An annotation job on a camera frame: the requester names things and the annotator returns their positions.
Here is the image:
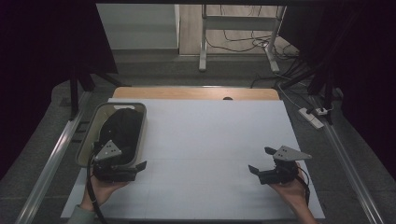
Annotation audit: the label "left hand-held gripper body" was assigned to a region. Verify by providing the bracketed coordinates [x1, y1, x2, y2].
[92, 139, 138, 183]

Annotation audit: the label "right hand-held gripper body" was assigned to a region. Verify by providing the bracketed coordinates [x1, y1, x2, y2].
[257, 145, 313, 186]

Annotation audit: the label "black cloth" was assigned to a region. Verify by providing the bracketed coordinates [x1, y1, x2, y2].
[97, 107, 145, 166]

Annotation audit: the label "grey plastic basket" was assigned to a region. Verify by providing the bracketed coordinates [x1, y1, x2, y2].
[75, 102, 148, 169]

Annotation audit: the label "person's left hand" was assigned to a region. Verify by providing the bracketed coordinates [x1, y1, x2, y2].
[78, 177, 129, 213]

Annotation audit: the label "person's right hand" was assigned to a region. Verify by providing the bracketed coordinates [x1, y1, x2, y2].
[268, 162, 310, 213]

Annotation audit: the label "white power strip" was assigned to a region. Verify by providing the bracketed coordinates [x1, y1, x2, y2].
[298, 106, 325, 131]

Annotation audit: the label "white table cover sheet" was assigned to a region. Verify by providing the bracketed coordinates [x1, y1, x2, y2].
[60, 97, 327, 220]

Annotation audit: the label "black stand legs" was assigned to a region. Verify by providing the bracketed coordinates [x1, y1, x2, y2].
[250, 55, 337, 126]
[68, 63, 130, 121]

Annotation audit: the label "black curtain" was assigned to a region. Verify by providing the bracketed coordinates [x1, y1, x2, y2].
[279, 3, 396, 174]
[0, 0, 119, 182]

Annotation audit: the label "white cabinet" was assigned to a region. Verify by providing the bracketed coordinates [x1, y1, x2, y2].
[95, 3, 181, 51]

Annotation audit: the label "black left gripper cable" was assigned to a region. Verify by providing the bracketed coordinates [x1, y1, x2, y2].
[86, 153, 108, 224]

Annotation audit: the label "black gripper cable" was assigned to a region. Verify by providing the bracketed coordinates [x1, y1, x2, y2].
[297, 166, 312, 207]
[86, 153, 108, 224]

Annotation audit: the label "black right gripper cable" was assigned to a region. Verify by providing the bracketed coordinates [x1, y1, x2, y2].
[297, 166, 312, 207]

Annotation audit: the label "white power strip cable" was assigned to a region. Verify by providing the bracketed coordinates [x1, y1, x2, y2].
[276, 83, 304, 110]

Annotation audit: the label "metal floor rail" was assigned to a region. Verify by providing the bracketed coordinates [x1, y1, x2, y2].
[310, 92, 387, 224]
[14, 91, 92, 224]

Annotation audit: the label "black floor cables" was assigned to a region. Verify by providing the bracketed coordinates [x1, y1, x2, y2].
[205, 4, 302, 62]

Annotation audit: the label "white metal stand frame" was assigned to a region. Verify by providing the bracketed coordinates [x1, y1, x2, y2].
[198, 4, 289, 75]

